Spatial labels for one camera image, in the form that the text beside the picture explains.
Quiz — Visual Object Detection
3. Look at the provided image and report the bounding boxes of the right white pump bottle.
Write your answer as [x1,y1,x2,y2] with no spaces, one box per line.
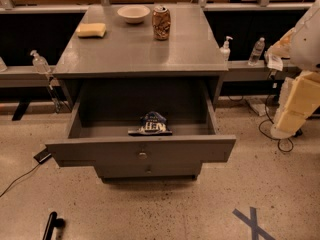
[220,36,232,62]

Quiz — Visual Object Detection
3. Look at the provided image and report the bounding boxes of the white wipes packet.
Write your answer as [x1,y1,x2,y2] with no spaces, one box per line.
[265,52,283,71]

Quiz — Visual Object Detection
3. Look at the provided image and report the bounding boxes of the blue chip bag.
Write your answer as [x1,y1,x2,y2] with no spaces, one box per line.
[128,111,172,136]

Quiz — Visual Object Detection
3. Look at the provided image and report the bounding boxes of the yellow sponge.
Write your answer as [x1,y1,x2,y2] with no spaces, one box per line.
[76,23,106,38]

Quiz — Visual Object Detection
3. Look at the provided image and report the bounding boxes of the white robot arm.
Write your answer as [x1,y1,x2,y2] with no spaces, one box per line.
[265,0,320,139]

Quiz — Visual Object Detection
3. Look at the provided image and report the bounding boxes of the black floor cable right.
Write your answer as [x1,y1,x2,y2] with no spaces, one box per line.
[258,93,295,154]

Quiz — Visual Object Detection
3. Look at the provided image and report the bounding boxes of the brown patterned soda can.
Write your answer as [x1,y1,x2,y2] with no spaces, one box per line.
[152,5,171,40]

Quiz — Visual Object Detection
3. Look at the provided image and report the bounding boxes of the grey shelf bench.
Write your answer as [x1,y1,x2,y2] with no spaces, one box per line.
[0,65,62,122]
[224,60,301,82]

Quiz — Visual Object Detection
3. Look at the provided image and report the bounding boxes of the clear water bottle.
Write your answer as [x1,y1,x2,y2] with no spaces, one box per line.
[248,37,265,66]

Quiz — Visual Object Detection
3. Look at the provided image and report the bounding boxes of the black floor cable left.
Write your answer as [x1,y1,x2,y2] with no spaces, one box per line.
[0,162,42,199]

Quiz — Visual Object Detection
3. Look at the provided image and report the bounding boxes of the black power brick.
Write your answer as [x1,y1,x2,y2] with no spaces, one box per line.
[34,148,51,164]

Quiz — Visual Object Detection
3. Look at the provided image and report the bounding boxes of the round metal drawer knob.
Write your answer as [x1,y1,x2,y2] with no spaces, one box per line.
[138,152,148,160]

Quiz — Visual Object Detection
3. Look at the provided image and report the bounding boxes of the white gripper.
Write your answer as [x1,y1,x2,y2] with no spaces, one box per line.
[270,71,320,139]

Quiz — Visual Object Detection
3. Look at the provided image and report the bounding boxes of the black handle object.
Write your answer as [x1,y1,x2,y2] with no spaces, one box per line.
[42,211,66,240]

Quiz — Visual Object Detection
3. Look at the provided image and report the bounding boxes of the left clear pump bottle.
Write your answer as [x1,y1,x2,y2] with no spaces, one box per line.
[30,50,51,74]

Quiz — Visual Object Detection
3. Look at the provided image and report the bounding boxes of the open grey top drawer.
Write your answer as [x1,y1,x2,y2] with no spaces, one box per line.
[47,78,236,168]

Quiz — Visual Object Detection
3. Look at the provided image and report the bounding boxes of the grey drawer cabinet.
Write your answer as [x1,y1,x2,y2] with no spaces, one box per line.
[54,5,228,180]

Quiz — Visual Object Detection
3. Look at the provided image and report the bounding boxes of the white ceramic bowl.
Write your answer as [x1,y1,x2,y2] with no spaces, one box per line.
[117,5,150,24]

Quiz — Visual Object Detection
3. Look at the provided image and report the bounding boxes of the black floor cable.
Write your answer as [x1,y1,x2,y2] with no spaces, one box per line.
[0,162,42,199]
[258,93,295,154]

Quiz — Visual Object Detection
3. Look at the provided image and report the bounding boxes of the left grey shelf bench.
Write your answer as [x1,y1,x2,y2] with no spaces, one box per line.
[0,65,62,122]

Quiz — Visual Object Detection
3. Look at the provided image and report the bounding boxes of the white floor power strip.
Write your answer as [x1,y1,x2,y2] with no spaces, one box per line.
[246,98,269,117]

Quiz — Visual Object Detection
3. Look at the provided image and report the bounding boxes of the right grey shelf bench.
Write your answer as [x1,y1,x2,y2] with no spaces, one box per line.
[224,60,301,82]

